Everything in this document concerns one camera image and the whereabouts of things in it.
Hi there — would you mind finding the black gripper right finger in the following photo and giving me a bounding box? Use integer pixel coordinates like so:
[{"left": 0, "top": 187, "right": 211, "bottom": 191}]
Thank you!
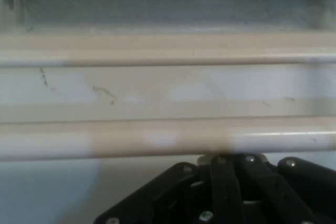
[{"left": 237, "top": 155, "right": 336, "bottom": 224}]

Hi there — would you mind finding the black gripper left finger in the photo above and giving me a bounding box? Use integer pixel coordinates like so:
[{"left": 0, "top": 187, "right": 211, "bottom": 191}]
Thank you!
[{"left": 94, "top": 155, "right": 241, "bottom": 224}]

